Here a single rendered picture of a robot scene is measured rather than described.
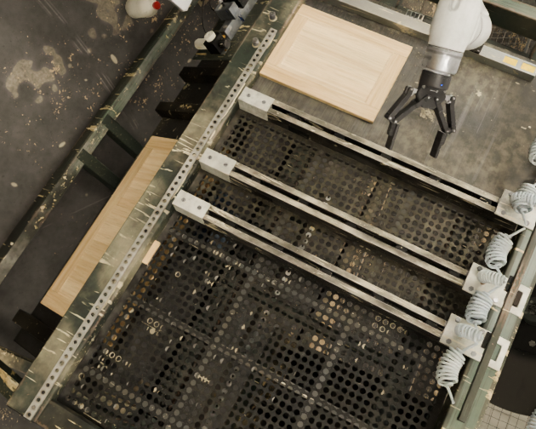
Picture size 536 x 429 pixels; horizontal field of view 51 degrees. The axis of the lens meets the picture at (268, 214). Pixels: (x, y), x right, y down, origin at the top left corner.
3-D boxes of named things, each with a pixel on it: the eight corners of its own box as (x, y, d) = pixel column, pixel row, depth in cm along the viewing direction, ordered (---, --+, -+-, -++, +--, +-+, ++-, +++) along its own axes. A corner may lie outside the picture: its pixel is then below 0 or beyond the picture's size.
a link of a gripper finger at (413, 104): (432, 99, 143) (430, 94, 142) (396, 125, 144) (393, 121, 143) (424, 95, 147) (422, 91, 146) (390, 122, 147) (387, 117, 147)
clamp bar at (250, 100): (249, 92, 221) (243, 54, 199) (547, 223, 197) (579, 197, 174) (236, 112, 219) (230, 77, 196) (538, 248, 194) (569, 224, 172)
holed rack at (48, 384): (270, 28, 226) (270, 27, 225) (277, 31, 225) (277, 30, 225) (23, 415, 178) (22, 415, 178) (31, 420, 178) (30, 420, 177)
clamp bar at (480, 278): (212, 151, 213) (202, 119, 191) (519, 295, 189) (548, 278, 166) (199, 173, 210) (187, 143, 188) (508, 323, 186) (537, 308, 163)
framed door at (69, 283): (155, 138, 269) (151, 135, 268) (234, 151, 233) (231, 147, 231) (43, 305, 244) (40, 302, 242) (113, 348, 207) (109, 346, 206)
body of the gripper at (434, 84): (444, 72, 147) (432, 107, 150) (416, 65, 145) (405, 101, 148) (459, 77, 141) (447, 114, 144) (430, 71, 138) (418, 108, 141)
